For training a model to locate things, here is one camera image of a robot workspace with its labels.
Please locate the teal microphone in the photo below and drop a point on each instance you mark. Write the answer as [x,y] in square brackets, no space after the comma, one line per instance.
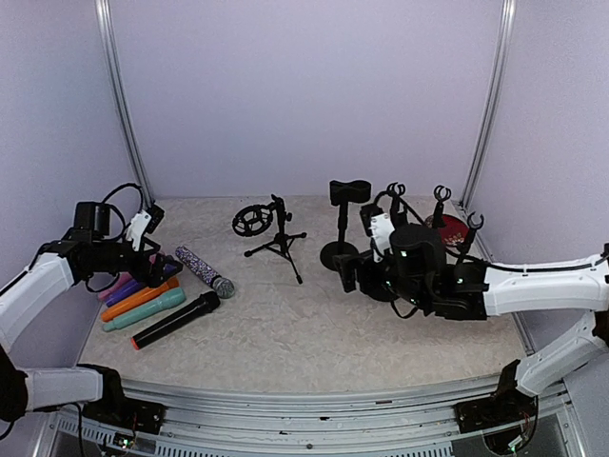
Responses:
[168,300]

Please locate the pink microphone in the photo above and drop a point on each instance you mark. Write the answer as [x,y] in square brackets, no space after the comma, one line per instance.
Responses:
[123,278]

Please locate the left aluminium frame post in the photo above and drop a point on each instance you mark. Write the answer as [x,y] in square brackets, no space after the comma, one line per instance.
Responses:
[105,25]

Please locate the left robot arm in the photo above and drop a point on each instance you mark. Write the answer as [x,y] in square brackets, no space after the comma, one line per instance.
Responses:
[86,249]

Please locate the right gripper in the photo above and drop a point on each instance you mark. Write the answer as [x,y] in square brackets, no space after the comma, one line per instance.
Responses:
[348,271]

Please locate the right aluminium frame post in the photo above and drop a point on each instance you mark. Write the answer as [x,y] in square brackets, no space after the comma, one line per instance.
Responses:
[493,97]

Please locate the glitter silver microphone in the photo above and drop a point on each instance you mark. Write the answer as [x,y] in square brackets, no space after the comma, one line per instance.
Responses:
[223,287]

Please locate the orange microphone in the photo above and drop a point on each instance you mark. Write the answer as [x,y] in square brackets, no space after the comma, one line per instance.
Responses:
[139,298]

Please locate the aluminium frame post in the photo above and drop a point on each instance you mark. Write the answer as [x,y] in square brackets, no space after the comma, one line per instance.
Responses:
[493,97]
[105,25]

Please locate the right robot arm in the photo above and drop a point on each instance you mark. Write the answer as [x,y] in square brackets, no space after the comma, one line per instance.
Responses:
[410,263]

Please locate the red floral plate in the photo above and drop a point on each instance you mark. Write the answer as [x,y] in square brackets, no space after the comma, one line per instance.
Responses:
[454,231]

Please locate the black microphone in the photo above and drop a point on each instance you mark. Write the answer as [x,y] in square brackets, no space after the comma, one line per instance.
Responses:
[203,305]

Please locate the tall round stand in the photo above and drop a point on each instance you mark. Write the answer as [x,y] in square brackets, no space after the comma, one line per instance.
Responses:
[341,195]

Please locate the front aluminium rail base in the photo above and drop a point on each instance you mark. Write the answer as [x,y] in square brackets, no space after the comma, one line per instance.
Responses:
[419,421]

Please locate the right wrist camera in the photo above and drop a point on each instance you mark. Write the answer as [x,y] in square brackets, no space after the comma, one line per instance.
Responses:
[378,227]

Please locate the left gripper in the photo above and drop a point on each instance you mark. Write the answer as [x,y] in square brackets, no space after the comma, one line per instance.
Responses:
[153,277]

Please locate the purple microphone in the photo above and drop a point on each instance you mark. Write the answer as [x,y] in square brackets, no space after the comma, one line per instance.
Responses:
[122,293]

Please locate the black tripod mic stand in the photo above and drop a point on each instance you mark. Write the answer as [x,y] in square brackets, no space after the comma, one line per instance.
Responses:
[256,219]

